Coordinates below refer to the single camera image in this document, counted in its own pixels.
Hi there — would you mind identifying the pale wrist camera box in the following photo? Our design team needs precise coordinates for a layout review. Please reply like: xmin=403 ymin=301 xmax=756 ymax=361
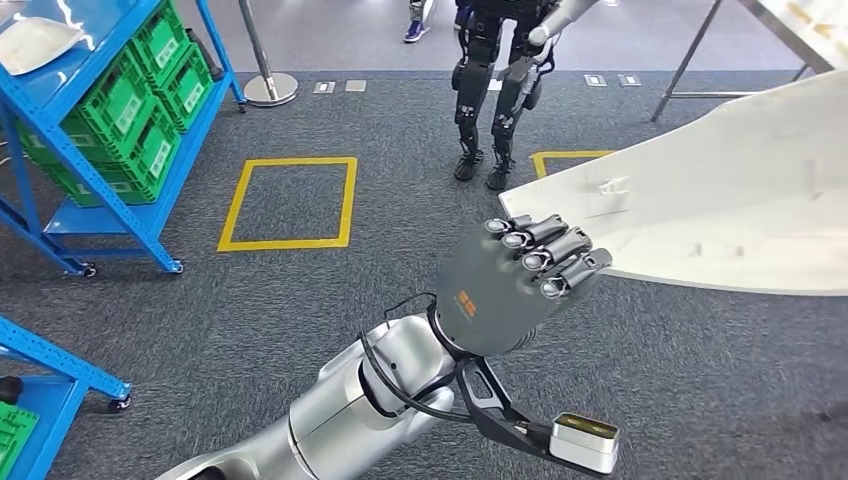
xmin=549 ymin=411 xmax=621 ymax=476

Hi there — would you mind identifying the steel workbench table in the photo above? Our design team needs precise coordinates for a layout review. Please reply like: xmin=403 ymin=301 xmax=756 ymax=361
xmin=649 ymin=0 xmax=848 ymax=125

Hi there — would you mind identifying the white plastic body panel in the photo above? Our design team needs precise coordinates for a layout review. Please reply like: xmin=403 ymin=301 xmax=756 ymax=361
xmin=0 ymin=16 xmax=85 ymax=77
xmin=498 ymin=69 xmax=848 ymax=297

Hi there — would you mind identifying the person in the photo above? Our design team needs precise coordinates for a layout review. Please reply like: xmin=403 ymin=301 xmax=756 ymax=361
xmin=404 ymin=0 xmax=440 ymax=45

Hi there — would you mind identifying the chrome stanchion post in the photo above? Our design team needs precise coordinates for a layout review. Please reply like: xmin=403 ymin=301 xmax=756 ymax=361
xmin=237 ymin=0 xmax=301 ymax=109

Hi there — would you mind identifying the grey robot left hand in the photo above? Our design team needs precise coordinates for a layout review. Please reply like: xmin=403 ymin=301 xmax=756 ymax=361
xmin=433 ymin=213 xmax=614 ymax=357

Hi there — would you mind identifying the black humanoid robot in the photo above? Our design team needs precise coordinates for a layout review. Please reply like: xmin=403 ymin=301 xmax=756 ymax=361
xmin=452 ymin=0 xmax=601 ymax=193

